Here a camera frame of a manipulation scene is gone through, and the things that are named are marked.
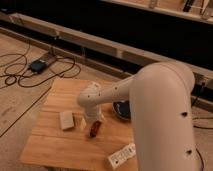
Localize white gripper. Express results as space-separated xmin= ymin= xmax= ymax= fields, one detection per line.
xmin=79 ymin=107 xmax=102 ymax=131

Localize red chili pepper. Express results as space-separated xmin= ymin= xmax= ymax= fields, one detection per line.
xmin=90 ymin=121 xmax=101 ymax=137

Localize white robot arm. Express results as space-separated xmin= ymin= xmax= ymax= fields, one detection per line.
xmin=77 ymin=61 xmax=199 ymax=171

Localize white sponge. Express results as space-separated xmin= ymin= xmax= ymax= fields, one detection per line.
xmin=59 ymin=111 xmax=74 ymax=130

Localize wooden board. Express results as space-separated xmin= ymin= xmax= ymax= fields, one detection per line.
xmin=20 ymin=79 xmax=137 ymax=171

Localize dark blue bowl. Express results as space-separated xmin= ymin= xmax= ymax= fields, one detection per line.
xmin=113 ymin=101 xmax=131 ymax=120

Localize white power strip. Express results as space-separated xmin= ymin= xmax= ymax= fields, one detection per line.
xmin=108 ymin=143 xmax=136 ymax=169

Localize blue black device on floor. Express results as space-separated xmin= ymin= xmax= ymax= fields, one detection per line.
xmin=29 ymin=60 xmax=47 ymax=74

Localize black cable loops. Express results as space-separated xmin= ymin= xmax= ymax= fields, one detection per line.
xmin=0 ymin=39 xmax=82 ymax=89

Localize black cable at right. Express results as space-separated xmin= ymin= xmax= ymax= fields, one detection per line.
xmin=188 ymin=96 xmax=213 ymax=171

